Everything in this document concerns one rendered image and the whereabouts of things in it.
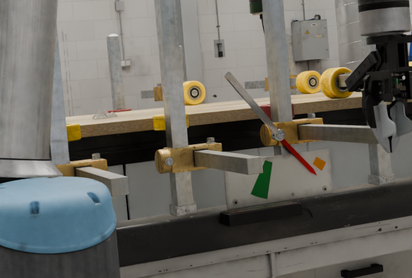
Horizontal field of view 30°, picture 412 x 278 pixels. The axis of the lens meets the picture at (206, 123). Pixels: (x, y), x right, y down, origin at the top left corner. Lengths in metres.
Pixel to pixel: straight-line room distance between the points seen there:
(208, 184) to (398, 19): 0.69
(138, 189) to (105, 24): 7.36
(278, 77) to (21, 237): 0.98
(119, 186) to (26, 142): 0.32
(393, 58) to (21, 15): 0.68
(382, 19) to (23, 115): 0.68
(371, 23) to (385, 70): 0.09
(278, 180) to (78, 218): 0.92
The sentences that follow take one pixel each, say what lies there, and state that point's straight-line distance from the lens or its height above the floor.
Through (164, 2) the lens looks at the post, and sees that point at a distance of 1.59.
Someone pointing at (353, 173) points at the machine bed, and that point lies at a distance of 2.05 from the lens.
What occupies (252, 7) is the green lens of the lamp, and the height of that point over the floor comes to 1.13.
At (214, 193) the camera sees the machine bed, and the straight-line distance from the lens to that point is 1.86.
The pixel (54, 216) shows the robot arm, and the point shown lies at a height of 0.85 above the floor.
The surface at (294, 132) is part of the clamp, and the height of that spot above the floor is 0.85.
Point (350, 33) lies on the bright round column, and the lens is 5.69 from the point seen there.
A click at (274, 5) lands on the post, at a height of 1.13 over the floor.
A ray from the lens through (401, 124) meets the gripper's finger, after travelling 1.44.
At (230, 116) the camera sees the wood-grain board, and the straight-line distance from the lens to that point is 1.85.
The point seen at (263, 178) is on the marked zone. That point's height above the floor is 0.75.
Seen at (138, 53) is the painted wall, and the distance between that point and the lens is 9.19.
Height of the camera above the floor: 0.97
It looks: 3 degrees down
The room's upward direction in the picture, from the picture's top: 5 degrees counter-clockwise
